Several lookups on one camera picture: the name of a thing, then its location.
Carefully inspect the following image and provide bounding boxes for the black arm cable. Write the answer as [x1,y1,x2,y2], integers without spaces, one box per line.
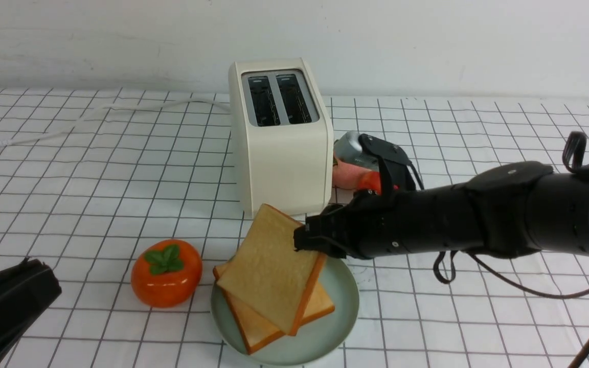
[433,250,589,368]

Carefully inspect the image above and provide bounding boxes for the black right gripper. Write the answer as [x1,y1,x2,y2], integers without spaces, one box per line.
[293,190,402,260]

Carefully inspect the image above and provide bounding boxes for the red apple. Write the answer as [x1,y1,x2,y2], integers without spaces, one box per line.
[355,171,382,195]

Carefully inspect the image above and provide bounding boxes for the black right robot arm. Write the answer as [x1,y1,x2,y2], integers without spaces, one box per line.
[293,161,589,259]

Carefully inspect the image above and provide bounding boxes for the pink peach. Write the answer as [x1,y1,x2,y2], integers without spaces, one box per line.
[332,156,370,190]

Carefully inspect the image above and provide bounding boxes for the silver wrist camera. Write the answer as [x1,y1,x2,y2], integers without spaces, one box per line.
[333,131,379,172]

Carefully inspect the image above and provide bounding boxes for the orange persimmon with green leaf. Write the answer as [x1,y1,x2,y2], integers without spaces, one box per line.
[130,239,203,308]

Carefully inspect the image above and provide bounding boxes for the pale green round plate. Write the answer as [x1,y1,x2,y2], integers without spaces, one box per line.
[211,259,360,367]

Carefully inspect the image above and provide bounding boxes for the toasted bread slice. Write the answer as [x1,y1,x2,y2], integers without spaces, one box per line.
[217,203,327,336]
[221,282,336,354]

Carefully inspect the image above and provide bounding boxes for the white power cable with plug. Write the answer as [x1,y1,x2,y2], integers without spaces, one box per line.
[0,97,231,160]

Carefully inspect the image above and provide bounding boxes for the cream white toaster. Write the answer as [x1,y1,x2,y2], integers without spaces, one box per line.
[228,58,334,217]

